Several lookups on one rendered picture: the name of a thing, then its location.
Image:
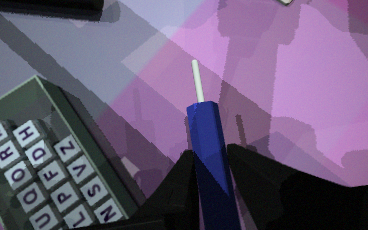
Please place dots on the grey keyboard with white letter keys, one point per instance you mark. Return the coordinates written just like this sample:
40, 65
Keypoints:
53, 174

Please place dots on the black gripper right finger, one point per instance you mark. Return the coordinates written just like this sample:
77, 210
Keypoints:
279, 197

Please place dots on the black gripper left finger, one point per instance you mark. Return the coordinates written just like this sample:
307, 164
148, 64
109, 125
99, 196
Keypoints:
174, 205

